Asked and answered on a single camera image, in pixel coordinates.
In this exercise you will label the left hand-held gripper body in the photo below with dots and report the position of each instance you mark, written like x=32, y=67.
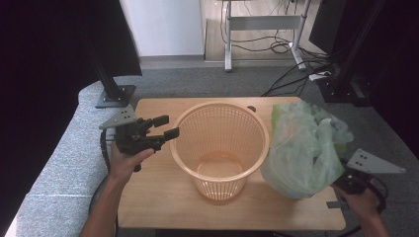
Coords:
x=131, y=136

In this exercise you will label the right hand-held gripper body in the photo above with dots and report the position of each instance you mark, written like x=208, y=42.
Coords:
x=362, y=166

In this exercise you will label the orange plastic lattice basket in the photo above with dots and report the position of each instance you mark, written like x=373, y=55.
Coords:
x=219, y=149

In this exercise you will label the green plastic bag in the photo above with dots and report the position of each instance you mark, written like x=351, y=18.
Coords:
x=303, y=154

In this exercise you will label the person's left hand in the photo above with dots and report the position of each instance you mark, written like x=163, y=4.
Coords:
x=123, y=166

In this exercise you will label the person's right hand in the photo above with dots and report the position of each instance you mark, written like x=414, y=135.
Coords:
x=360, y=204

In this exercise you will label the black tape piece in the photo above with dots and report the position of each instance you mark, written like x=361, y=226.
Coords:
x=334, y=204

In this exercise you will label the black metal stand with base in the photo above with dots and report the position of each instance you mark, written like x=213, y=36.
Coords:
x=349, y=72
x=110, y=87

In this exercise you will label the white power strip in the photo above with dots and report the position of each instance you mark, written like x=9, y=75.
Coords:
x=318, y=76

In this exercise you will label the dark curtain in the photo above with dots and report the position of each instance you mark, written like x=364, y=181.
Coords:
x=42, y=65

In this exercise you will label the dark monitor panel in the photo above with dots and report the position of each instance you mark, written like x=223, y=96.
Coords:
x=326, y=24

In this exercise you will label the white metal desk frame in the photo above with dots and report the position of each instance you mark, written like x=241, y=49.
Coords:
x=263, y=23

